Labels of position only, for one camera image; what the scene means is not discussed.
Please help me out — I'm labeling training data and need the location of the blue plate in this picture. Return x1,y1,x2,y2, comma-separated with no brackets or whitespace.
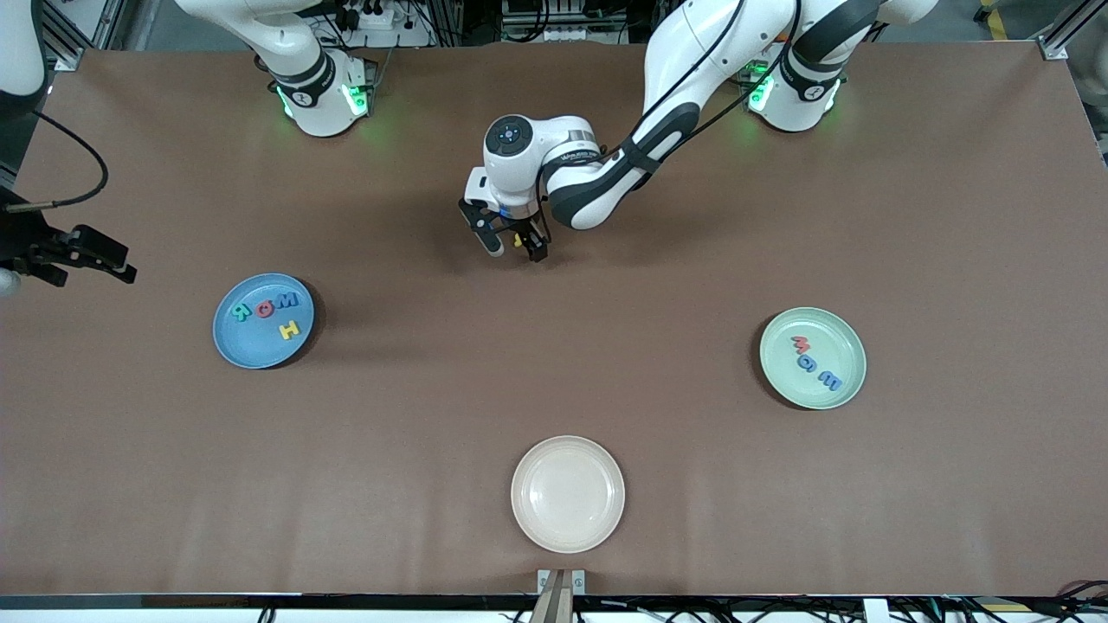
212,273,316,370

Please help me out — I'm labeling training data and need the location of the aluminium frame post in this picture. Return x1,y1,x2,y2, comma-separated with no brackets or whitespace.
1039,0,1108,61
43,0,118,72

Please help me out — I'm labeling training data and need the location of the cream plate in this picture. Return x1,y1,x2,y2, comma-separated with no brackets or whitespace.
510,434,626,555

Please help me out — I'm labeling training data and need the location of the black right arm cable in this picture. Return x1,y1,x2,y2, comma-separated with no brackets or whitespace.
4,111,109,213

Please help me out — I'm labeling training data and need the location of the brown table cover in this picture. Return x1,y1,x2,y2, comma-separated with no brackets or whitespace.
0,42,1108,598

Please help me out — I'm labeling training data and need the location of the white power strip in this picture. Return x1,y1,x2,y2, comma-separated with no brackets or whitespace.
333,0,434,48

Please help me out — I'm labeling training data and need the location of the metal bracket with beam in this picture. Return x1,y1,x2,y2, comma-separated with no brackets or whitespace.
530,568,587,623

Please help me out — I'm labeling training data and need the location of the green plate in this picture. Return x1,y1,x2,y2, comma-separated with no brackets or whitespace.
759,307,867,411

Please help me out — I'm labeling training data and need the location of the grey rack equipment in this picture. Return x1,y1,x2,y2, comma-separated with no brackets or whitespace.
500,0,630,46

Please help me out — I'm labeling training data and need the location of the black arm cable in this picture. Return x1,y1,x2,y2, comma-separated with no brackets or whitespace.
4,111,109,213
535,0,802,230

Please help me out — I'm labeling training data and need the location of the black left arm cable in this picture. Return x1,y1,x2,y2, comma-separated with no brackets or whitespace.
535,0,802,230

